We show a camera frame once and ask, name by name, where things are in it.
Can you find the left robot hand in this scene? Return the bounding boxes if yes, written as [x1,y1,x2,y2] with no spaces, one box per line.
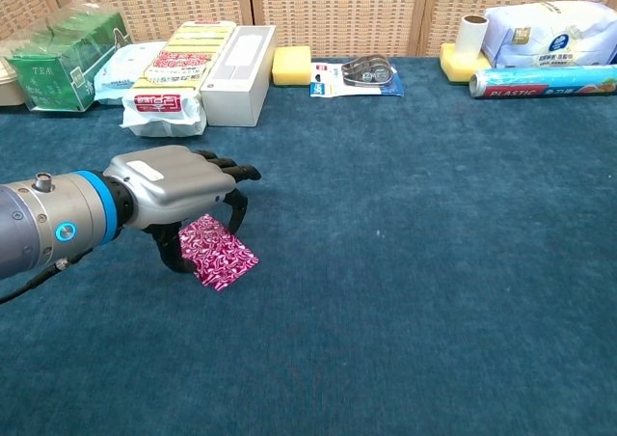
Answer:
[102,145,263,275]

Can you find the pink patterned packet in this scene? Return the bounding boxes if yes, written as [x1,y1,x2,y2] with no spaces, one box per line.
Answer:
[177,213,260,293]

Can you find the yellow scouring sponge multipack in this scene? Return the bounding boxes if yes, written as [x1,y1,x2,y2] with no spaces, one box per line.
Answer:
[119,19,238,139]

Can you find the white power strip box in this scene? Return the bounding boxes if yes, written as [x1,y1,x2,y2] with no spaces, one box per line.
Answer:
[199,23,279,128]

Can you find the light blue wet wipes pack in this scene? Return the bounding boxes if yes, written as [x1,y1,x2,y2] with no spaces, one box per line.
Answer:
[93,40,168,105]

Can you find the clear box green tea bags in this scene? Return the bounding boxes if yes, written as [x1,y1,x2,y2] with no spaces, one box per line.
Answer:
[3,0,134,114]

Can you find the yellow sponge block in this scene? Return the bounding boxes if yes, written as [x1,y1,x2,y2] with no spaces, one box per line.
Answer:
[438,42,493,86]
[270,44,313,89]

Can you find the beige lidded food container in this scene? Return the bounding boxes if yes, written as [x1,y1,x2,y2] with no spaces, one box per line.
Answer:
[0,54,28,108]

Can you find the blue carpet table mat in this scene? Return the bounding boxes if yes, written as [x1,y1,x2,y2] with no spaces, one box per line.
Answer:
[0,55,617,436]

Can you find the correction tape blister pack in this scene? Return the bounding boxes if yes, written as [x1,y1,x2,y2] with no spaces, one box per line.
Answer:
[308,53,406,99]

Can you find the white roll cardboard core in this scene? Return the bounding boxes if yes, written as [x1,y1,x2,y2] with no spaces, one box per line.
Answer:
[454,14,491,61]

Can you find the blue plastic wrap roll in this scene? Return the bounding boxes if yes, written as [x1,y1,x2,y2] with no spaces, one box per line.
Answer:
[468,64,617,100]

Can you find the white blue tissue pack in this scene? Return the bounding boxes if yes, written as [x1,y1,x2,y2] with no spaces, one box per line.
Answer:
[481,0,617,69]

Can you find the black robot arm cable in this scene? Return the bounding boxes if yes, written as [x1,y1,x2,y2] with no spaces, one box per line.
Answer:
[0,251,94,306]

